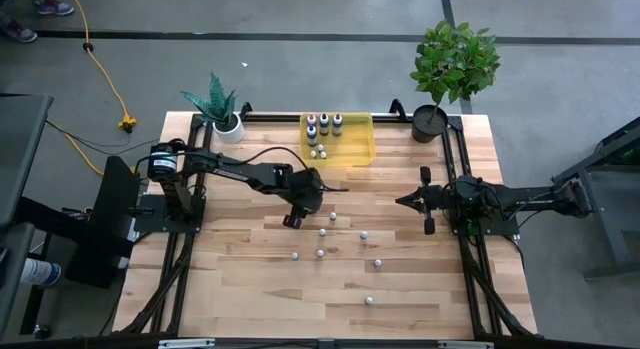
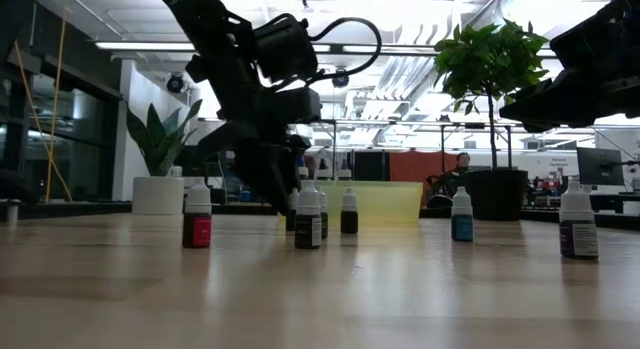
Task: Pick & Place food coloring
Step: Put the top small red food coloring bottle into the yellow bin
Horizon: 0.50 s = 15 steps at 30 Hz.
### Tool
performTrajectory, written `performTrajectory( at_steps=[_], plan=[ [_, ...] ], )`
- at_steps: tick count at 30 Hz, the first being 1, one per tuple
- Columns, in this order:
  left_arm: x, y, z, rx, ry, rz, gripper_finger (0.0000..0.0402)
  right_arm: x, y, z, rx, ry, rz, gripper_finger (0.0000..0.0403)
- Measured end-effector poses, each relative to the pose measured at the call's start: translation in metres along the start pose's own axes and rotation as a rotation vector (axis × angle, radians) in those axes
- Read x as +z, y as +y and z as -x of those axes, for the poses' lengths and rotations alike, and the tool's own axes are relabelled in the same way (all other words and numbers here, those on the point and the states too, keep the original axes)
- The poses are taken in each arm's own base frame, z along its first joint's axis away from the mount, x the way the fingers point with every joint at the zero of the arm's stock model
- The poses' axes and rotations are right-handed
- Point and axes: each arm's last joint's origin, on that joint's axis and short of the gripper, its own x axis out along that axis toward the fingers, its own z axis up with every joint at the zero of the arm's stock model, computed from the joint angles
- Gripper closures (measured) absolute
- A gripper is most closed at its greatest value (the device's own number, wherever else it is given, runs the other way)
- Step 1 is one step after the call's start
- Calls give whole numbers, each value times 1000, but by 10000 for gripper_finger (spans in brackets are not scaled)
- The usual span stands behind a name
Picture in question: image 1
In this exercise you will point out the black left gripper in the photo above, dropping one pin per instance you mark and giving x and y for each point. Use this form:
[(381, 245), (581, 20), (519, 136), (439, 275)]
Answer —
[(306, 191)]

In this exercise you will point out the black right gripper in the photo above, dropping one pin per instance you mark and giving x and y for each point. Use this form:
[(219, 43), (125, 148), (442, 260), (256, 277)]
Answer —
[(435, 200)]

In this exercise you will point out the large blue-capped colouring bottle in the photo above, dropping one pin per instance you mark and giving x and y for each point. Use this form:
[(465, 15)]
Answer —
[(311, 134)]

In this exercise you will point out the large black-capped colouring bottle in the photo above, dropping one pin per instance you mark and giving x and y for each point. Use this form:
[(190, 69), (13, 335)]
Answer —
[(324, 121)]

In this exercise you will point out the large pink-capped colouring bottle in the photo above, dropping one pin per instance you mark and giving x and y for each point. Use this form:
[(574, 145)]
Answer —
[(311, 118)]

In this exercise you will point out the large violet-capped colouring bottle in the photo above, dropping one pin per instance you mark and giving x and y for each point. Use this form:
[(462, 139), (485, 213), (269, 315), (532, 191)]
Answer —
[(337, 121)]

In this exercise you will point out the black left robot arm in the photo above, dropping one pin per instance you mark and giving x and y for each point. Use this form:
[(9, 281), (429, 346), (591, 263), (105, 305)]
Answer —
[(235, 171)]

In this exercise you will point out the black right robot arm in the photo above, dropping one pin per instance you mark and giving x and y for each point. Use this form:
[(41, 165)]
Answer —
[(530, 201)]

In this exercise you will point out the yellow translucent plastic tray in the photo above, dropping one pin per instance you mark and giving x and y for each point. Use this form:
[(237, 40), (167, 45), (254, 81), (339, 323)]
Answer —
[(350, 149)]

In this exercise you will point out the snake plant in white pot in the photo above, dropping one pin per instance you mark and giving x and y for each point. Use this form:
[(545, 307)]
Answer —
[(229, 131)]

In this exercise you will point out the leafy plant in black pot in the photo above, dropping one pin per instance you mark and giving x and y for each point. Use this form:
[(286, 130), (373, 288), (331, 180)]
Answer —
[(452, 64)]

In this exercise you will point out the grey metal cart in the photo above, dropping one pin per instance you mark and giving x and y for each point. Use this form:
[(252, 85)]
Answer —
[(602, 214)]

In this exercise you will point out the black equipment stand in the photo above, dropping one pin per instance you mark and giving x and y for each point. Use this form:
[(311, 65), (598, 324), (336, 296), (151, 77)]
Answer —
[(100, 259)]

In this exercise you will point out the dark grey side desk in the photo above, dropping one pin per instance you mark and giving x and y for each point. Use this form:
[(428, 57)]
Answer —
[(20, 149)]

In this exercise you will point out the black caster wheel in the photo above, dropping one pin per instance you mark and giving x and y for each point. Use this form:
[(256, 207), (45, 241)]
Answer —
[(41, 331)]

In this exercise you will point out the black aluminium table frame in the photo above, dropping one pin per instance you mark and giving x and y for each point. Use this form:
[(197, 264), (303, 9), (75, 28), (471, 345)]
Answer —
[(275, 118)]

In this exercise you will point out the silver metal bracket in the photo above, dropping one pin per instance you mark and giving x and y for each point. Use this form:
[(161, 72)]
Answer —
[(186, 343), (465, 344)]

